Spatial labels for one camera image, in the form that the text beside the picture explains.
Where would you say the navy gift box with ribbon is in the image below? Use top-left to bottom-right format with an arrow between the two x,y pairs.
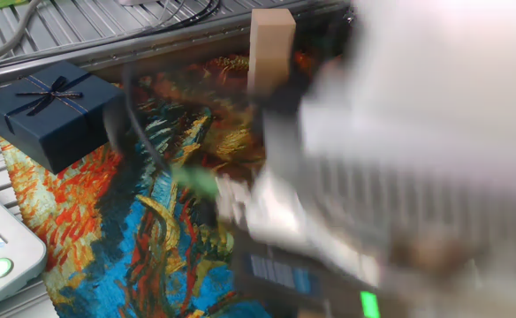
0,60 -> 126,175

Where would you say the grey corrugated hose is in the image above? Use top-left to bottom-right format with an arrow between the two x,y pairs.
0,0 -> 45,71

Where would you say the grey Schunk gripper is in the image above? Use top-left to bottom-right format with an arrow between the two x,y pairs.
231,242 -> 418,318

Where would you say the sunflower painting cloth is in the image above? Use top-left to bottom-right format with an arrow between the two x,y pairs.
0,43 -> 356,318

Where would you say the black cable bundle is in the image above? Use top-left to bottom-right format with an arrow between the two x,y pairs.
120,0 -> 224,41

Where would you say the white plastic device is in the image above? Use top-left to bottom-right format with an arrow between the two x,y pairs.
0,179 -> 49,317

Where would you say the green cable plug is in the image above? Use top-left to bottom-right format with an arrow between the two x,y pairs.
171,165 -> 220,201

